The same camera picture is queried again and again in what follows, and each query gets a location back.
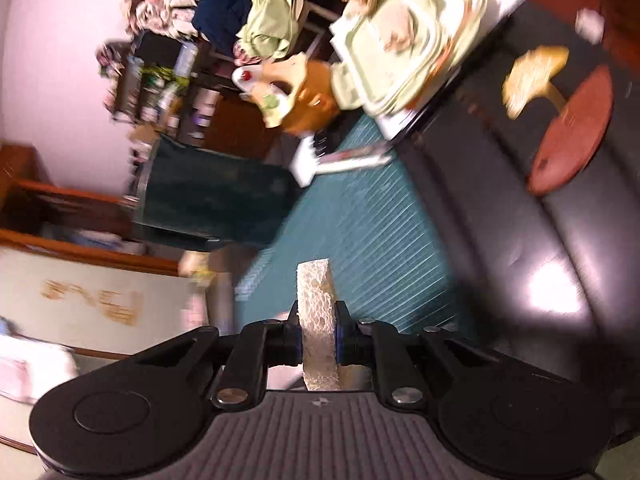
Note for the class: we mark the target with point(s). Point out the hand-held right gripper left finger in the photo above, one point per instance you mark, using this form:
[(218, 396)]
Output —
[(298, 345)]

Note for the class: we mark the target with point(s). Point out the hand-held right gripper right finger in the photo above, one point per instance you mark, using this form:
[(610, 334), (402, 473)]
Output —
[(340, 345)]

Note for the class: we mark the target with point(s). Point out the white round sponge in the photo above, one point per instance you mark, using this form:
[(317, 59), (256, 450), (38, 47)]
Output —
[(315, 310)]

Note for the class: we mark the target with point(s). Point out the stack of books and papers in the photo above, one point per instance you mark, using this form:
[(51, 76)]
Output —
[(200, 270)]

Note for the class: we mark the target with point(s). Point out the green cutting mat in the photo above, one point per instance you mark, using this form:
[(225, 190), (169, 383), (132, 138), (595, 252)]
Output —
[(365, 220)]

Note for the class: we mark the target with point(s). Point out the dark green pitcher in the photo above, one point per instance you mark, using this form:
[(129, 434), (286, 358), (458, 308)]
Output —
[(215, 195)]

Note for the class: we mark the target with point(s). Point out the white paper sheet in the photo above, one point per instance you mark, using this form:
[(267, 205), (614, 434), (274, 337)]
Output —
[(305, 160)]

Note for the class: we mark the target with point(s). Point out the silver pen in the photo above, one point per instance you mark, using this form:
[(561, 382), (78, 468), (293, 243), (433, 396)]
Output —
[(355, 157)]

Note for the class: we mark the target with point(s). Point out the folding screen with gold print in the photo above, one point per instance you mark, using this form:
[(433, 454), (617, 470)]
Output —
[(90, 300)]

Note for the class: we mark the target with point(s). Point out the orange cat-shaped teapot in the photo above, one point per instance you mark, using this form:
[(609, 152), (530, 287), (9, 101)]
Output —
[(305, 95)]

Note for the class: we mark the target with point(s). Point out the white towel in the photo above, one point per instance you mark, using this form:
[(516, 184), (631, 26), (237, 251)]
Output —
[(35, 367)]

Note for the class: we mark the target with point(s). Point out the cluttered shelf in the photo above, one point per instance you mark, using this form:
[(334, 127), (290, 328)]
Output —
[(160, 90)]

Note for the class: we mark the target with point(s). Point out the green lunch box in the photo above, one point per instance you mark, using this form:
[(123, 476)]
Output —
[(400, 45)]

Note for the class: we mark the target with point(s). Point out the brown fish-shaped coaster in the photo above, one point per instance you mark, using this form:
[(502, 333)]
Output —
[(575, 135)]

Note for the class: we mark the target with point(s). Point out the light green cloth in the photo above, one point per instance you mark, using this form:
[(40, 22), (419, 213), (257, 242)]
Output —
[(267, 20)]

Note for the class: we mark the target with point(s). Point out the yellow ginkgo leaf ornament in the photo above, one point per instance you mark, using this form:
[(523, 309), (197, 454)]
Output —
[(530, 77)]

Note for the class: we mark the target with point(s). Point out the navy blue blanket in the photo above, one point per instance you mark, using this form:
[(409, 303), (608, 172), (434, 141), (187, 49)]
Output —
[(220, 5)]

